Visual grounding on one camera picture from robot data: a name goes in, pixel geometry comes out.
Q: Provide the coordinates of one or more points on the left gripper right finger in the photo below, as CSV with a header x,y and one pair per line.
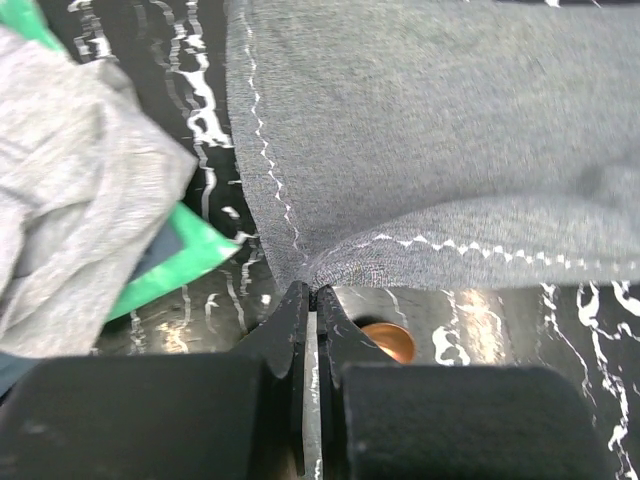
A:
x,y
340,342

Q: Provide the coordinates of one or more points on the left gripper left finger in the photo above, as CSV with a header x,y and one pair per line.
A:
x,y
280,343

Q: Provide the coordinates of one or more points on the copper spoon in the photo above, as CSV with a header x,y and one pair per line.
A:
x,y
394,340

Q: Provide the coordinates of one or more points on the dark grey napkin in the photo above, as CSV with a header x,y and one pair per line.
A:
x,y
438,144

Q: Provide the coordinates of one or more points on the green packet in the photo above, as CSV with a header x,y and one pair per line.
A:
x,y
185,249

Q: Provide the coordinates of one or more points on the light grey cloth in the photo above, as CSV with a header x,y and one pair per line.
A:
x,y
87,181

